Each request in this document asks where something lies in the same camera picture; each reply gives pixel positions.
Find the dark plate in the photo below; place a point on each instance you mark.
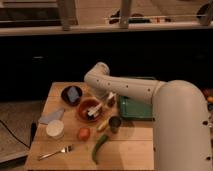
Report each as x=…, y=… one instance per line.
x=64, y=96

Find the yellow-green vegetable piece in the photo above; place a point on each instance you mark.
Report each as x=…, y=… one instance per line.
x=102, y=126

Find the green chili pepper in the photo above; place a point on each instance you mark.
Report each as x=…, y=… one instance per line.
x=97, y=146

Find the blue sponge piece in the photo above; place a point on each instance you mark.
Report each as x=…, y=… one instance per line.
x=73, y=94

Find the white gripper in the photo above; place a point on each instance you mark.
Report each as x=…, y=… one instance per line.
x=102, y=95

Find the dark metal cup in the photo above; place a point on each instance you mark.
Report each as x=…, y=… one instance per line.
x=114, y=123

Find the orange tomato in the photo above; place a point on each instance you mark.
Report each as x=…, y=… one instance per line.
x=83, y=134

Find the white cup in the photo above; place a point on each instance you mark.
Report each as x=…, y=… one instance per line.
x=55, y=129

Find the grey cloth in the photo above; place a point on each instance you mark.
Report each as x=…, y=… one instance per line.
x=55, y=115

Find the silver fork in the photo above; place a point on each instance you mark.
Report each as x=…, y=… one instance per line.
x=66, y=149

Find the red bowl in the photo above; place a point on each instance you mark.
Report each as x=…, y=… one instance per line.
x=83, y=110

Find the dark red food item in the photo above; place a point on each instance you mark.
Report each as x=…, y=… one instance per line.
x=111, y=102

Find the green tray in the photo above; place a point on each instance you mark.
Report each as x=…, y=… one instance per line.
x=134, y=110

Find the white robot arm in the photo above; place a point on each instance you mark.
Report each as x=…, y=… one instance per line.
x=181, y=127

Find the white dish brush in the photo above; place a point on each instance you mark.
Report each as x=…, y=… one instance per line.
x=93, y=110

